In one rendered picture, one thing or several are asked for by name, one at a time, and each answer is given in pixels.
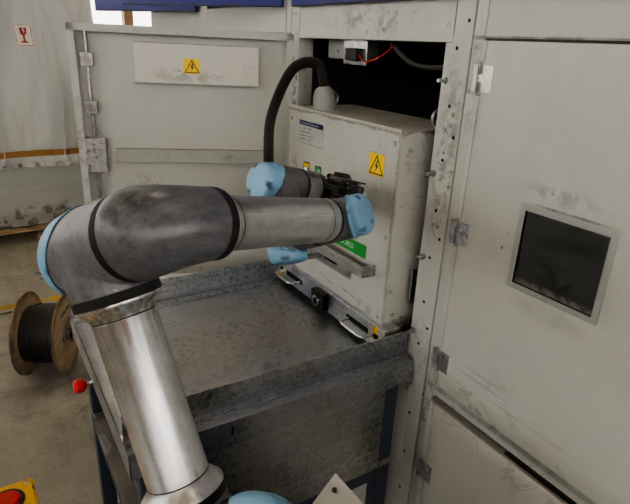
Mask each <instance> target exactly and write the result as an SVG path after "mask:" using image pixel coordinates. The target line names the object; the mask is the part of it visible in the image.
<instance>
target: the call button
mask: <svg viewBox="0 0 630 504"><path fill-rule="evenodd" d="M20 501H21V494H20V493H19V492H18V491H5V492H3V493H1V494H0V504H19V502H20Z"/></svg>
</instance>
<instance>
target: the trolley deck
mask: <svg viewBox="0 0 630 504"><path fill-rule="evenodd" d="M157 310H158V313H159V316H160V319H161V322H162V325H163V328H164V331H165V334H166V337H167V340H168V343H169V346H170V349H171V352H172V355H173V358H174V361H175V364H176V368H177V371H178V374H179V377H180V380H181V383H182V386H183V389H184V392H185V395H189V394H193V393H196V392H200V391H203V390H206V389H210V388H213V387H217V386H220V385H223V384H227V383H230V382H234V381H237V380H240V379H244V378H247V377H251V376H254V375H257V374H261V373H264V372H268V371H271V370H274V369H278V368H281V367H284V366H288V365H291V364H295V363H298V362H301V361H305V360H308V359H312V358H315V357H318V356H322V355H325V354H329V353H332V352H335V351H339V350H342V349H346V348H349V347H352V346H356V345H359V344H363V343H366V342H367V341H366V340H364V339H362V338H358V337H356V336H355V335H354V334H352V333H351V332H349V331H348V330H347V329H346V328H344V327H343V326H342V325H341V324H340V323H339V320H338V319H337V318H335V317H334V316H333V315H331V314H330V313H329V312H327V311H323V312H321V311H320V310H319V309H317V308H316V307H315V306H314V305H312V304H311V299H310V298H309V297H307V296H306V295H305V294H304V293H302V292H301V291H300V290H298V289H297V288H296V287H294V286H293V285H292V284H287V283H286V282H280V283H275V284H270V285H265V286H260V287H255V288H250V289H245V290H241V291H236V292H231V293H226V294H221V295H216V296H211V297H206V298H201V299H196V300H192V301H187V302H182V303H177V304H172V305H167V306H162V307H157ZM70 320H71V328H72V333H73V336H74V338H75V341H76V343H77V346H78V348H79V351H80V354H81V356H82V359H83V361H84V364H85V366H86V369H87V371H88V374H89V376H90V379H91V380H94V381H95V384H93V387H94V389H95V392H96V394H97V397H98V399H99V402H100V405H101V407H102V410H103V412H104V415H105V417H106V420H107V422H108V425H109V427H110V430H111V433H112V435H113V438H114V440H115V443H116V445H117V448H118V450H119V453H120V456H121V458H122V461H123V463H124V466H125V468H126V471H127V473H128V476H129V478H130V481H134V480H137V479H139V478H142V474H141V471H140V468H139V465H138V462H137V459H136V456H135V454H134V451H133V448H132V446H130V447H126V448H124V445H123V443H122V440H121V438H120V436H119V434H120V433H122V425H121V413H120V410H119V407H118V404H117V401H116V398H115V395H114V392H113V389H112V386H111V383H110V381H109V378H108V375H107V372H106V369H105V366H104V363H103V360H102V357H101V354H100V351H99V348H98V346H97V343H96V340H95V337H94V334H93V331H92V328H91V326H90V325H89V324H88V323H86V322H84V323H79V324H74V323H73V321H72V318H71V312H70ZM413 362H414V360H410V359H409V358H408V357H403V358H400V359H397V360H394V361H391V362H387V363H384V364H381V365H378V366H375V367H372V368H369V369H366V370H363V371H360V372H357V373H354V374H351V375H348V376H344V377H341V378H338V379H335V380H332V381H329V382H326V383H323V384H320V385H317V386H314V387H311V388H308V389H305V390H301V391H298V392H295V393H292V394H289V395H286V396H283V397H280V398H277V399H274V400H271V401H268V402H265V403H262V404H258V405H255V406H252V407H249V408H246V409H243V410H240V411H237V412H234V413H231V414H228V415H225V416H222V417H219V418H216V419H212V420H209V421H206V422H203V423H200V424H197V425H196V428H197V431H198V434H199V437H200V440H201V443H202V446H203V449H204V452H205V455H206V454H209V453H212V452H215V451H218V450H220V449H223V448H226V447H229V446H231V445H234V444H237V443H240V442H243V441H245V440H248V439H251V438H254V437H257V436H259V435H262V434H265V433H268V432H271V431H273V430H276V429H279V428H282V427H285V426H287V425H290V424H293V423H296V422H299V421H301V420H304V419H307V418H310V417H312V416H315V415H318V414H321V413H324V412H326V411H329V410H332V409H335V408H338V407H340V406H343V405H346V404H349V403H352V402H354V401H357V400H360V399H363V398H366V397H368V396H371V395H374V394H377V393H379V392H382V391H385V390H388V389H391V388H393V387H396V386H399V385H402V384H405V383H407V382H410V381H411V377H412V370H413Z"/></svg>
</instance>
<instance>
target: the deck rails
mask: <svg viewBox="0 0 630 504"><path fill-rule="evenodd" d="M275 271H277V265H274V264H272V263H271V262H270V261H269V260H264V261H259V262H253V263H248V264H242V265H236V266H231V267H225V268H219V269H214V270H208V271H203V272H197V273H191V274H186V275H180V276H174V277H169V278H163V279H160V281H161V284H162V290H161V292H160V294H159V296H158V298H157V300H156V307H162V306H167V305H172V304H177V303H182V302H187V301H192V300H196V299H201V298H206V297H211V296H216V295H221V294H226V293H231V292H236V291H241V290H245V289H250V288H255V287H260V286H265V285H270V284H275V283H280V282H284V281H283V280H282V279H280V278H279V277H278V276H277V275H275V273H274V272H275ZM407 335H408V333H407V332H406V331H403V332H400V333H397V334H393V335H390V336H386V337H383V338H380V339H376V340H373V341H369V342H366V343H363V344H359V345H356V346H352V347H349V348H346V349H342V350H339V351H335V352H332V353H329V354H325V355H322V356H318V357H315V358H312V359H308V360H305V361H301V362H298V363H295V364H291V365H288V366H284V367H281V368H278V369H274V370H271V371H268V372H264V373H261V374H257V375H254V376H251V377H247V378H244V379H240V380H237V381H234V382H230V383H227V384H223V385H220V386H217V387H213V388H210V389H206V390H203V391H200V392H196V393H193V394H189V395H186V398H187V401H188V404H189V407H190V410H191V413H192V416H193V419H194V422H195V425H197V424H200V423H203V422H206V421H209V420H212V419H216V418H219V417H222V416H225V415H228V414H231V413H234V412H237V411H240V410H243V409H246V408H249V407H252V406H255V405H258V404H262V403H265V402H268V401H271V400H274V399H277V398H280V397H283V396H286V395H289V394H292V393H295V392H298V391H301V390H305V389H308V388H311V387H314V386H317V385H320V384H323V383H326V382H329V381H332V380H335V379H338V378H341V377H344V376H348V375H351V374H354V373H357V372H360V371H363V370H366V369H369V368H372V367H375V366H378V365H381V364H384V363H387V362H391V361H394V360H397V359H400V358H403V357H406V354H405V352H406V343H407ZM121 425H122V433H120V434H119V436H120V438H121V440H122V443H123V445H124V448H126V447H130V446H132V445H131V442H130V439H129V436H128V433H127V430H126V427H125V424H124V421H123V419H122V416H121Z"/></svg>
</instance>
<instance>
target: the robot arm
mask: <svg viewBox="0 0 630 504"><path fill-rule="evenodd" d="M308 169H309V167H307V166H304V169H301V168H297V167H292V166H287V165H282V164H280V163H273V162H259V163H257V164H255V165H254V166H253V167H252V168H251V169H250V171H249V173H248V176H247V180H246V187H247V191H248V192H249V194H250V196H239V195H230V194H229V193H228V192H227V191H226V190H224V189H222V188H219V187H210V186H190V185H165V184H148V185H136V186H130V187H126V188H123V189H120V190H117V191H115V192H113V193H111V194H109V195H106V196H104V197H102V198H99V199H97V200H94V201H92V202H89V203H87V204H83V205H79V206H75V207H73V208H71V209H69V210H67V211H66V212H65V213H63V214H62V215H61V216H59V217H57V218H56V219H54V220H53V221H52V222H51V223H50V224H49V225H48V226H47V227H46V229H45V230H44V232H43V234H42V236H41V238H40V241H39V244H38V249H37V261H38V266H39V270H40V272H41V275H42V277H43V278H44V280H45V281H46V283H47V284H48V285H49V286H50V287H51V288H52V289H53V290H56V291H57V292H59V293H60V294H61V295H64V296H66V297H67V298H68V301H69V304H70V306H71V309H72V312H73V315H74V317H76V318H78V319H80V320H82V321H84V322H86V323H88V324H89V325H90V326H91V328H92V331H93V334H94V337H95V340H96V343H97V346H98V348H99V351H100V354H101V357H102V360H103V363H104V366H105V369H106V372H107V375H108V378H109V381H110V383H111V386H112V389H113V392H114V395H115V398H116V401H117V404H118V407H119V410H120V413H121V416H122V419H123V421H124V424H125V427H126V430H127V433H128V436H129V439H130V442H131V445H132V448H133V451H134V454H135V456H136V459H137V462H138V465H139V468H140V471H141V474H142V477H143V480H144V483H145V486H146V489H147V492H146V494H145V496H144V498H143V500H142V502H141V504H293V503H291V502H289V501H288V500H286V499H285V498H283V497H281V496H279V495H277V494H274V493H270V492H265V491H255V490H254V491H245V492H241V493H238V494H236V495H234V496H232V495H231V494H230V492H229V489H228V486H227V483H226V480H225V477H224V474H223V471H222V469H221V468H219V467H218V466H215V465H212V464H210V463H208V461H207V458H206V455H205V452H204V449H203V446H202V443H201V440H200V437H199V434H198V431H197V428H196V425H195V422H194V419H193V416H192V413H191V410H190V407H189V404H188V401H187V398H186V395H185V392H184V389H183V386H182V383H181V380H180V377H179V374H178V371H177V368H176V364H175V361H174V358H173V355H172V352H171V349H170V346H169V343H168V340H167V337H166V334H165V331H164V328H163V325H162V322H161V319H160V316H159V313H158V310H157V307H156V300H157V298H158V296H159V294H160V292H161V290H162V284H161V281H160V278H159V277H161V276H164V275H167V274H169V273H172V272H175V271H178V270H181V269H184V268H187V267H190V266H193V265H197V264H200V263H204V262H209V261H217V260H222V259H224V258H226V257H228V256H229V255H230V254H231V253H232V252H233V251H240V250H251V249H261V248H267V253H268V256H269V261H270V262H271V263H272V264H274V265H290V264H297V263H301V262H304V261H306V260H307V258H308V255H307V252H308V249H311V248H315V247H319V246H323V245H326V244H331V243H335V242H340V241H344V240H349V239H353V238H354V239H357V238H358V237H360V236H364V235H367V234H369V233H370V232H371V231H372V230H373V228H374V224H375V215H374V210H373V207H372V205H371V203H370V201H369V199H368V198H367V197H366V192H372V191H370V190H367V189H364V187H361V184H365V185H366V183H363V182H359V181H354V180H352V179H351V177H350V175H349V174H346V173H341V172H334V175H333V174H331V173H328V174H327V175H326V176H324V175H323V174H321V173H317V172H315V171H311V170H308Z"/></svg>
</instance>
